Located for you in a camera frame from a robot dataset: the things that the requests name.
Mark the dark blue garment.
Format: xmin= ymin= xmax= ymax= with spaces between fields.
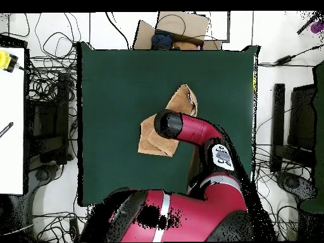
xmin=151 ymin=31 xmax=174 ymax=51

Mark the black marker pen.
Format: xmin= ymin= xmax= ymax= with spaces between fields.
xmin=0 ymin=121 xmax=14 ymax=139

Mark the black upright bar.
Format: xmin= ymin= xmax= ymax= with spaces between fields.
xmin=270 ymin=83 xmax=286 ymax=173

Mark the black monitor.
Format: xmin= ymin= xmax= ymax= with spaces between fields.
xmin=288 ymin=84 xmax=317 ymax=153

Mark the dark green table cloth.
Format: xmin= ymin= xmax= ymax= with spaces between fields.
xmin=77 ymin=41 xmax=261 ymax=207

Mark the purple object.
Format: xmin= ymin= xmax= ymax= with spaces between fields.
xmin=309 ymin=21 xmax=324 ymax=34

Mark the tan terry towel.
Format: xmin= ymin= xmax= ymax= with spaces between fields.
xmin=137 ymin=84 xmax=199 ymax=158

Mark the yellow and black tool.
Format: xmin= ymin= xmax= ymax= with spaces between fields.
xmin=0 ymin=49 xmax=19 ymax=73

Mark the white board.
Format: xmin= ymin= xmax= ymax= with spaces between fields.
xmin=0 ymin=47 xmax=25 ymax=195

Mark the orange garment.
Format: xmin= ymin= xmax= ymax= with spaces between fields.
xmin=172 ymin=40 xmax=201 ymax=51

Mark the black power strip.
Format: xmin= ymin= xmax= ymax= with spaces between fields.
xmin=69 ymin=218 xmax=80 ymax=242

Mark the black power adapter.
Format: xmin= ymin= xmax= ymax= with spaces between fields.
xmin=275 ymin=54 xmax=294 ymax=65

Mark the brown cardboard box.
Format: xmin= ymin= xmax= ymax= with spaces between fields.
xmin=132 ymin=11 xmax=223 ymax=51

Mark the dark grey stand base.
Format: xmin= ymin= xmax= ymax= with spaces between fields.
xmin=275 ymin=171 xmax=317 ymax=202
xmin=27 ymin=164 xmax=59 ymax=193

